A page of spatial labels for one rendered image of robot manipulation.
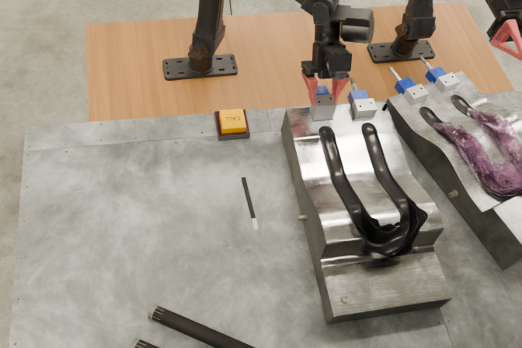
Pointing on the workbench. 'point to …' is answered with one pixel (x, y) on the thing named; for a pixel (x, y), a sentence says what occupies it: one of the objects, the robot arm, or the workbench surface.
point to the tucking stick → (249, 203)
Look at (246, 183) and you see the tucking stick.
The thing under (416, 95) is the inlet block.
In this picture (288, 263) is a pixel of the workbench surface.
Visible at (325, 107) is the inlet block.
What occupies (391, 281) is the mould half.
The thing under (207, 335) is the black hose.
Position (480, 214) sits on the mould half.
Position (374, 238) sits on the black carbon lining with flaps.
